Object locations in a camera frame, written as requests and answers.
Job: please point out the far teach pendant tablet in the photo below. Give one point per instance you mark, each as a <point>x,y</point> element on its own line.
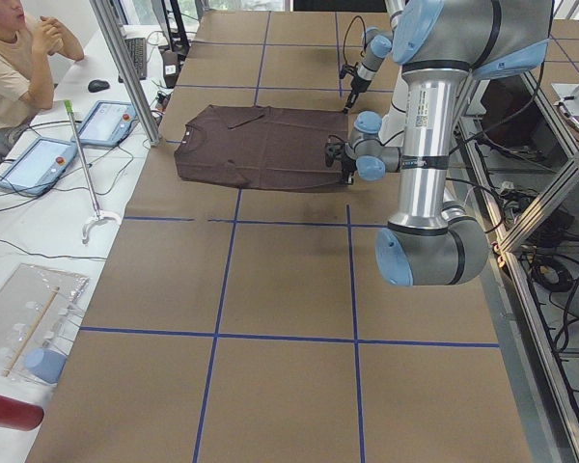
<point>107,124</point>

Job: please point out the brown t-shirt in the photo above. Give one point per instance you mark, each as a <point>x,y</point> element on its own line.
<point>256,147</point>

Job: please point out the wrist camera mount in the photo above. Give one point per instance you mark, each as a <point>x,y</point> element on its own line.
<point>347,70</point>
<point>333,151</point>

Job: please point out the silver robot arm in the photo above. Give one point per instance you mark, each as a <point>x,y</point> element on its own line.
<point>430,240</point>
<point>376,46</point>

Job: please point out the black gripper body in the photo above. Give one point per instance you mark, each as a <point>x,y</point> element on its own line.
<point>346,167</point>
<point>355,89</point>

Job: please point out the black keyboard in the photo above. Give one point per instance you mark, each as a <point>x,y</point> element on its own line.
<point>137,49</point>

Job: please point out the red bottle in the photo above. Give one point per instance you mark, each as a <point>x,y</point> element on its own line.
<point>19,415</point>

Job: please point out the near teach pendant tablet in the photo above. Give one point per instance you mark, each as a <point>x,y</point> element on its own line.
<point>39,167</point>

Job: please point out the black computer mouse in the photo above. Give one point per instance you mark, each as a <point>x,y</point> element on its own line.
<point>98,85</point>

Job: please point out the seated person beige shirt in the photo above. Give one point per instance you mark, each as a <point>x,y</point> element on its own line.
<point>26,81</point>

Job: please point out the metal reacher grabber tool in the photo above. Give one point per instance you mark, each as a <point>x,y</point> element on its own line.
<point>99,216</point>

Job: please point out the aluminium frame post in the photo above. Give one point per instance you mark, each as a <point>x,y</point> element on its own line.
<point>114,39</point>

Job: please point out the clear plastic bag sheet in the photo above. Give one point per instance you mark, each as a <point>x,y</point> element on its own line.
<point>38,309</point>

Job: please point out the teach pendant tablet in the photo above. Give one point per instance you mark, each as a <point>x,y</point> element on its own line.
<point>107,124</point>
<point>39,167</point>

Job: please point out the blue plastic cup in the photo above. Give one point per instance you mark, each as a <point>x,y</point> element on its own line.
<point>45,364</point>

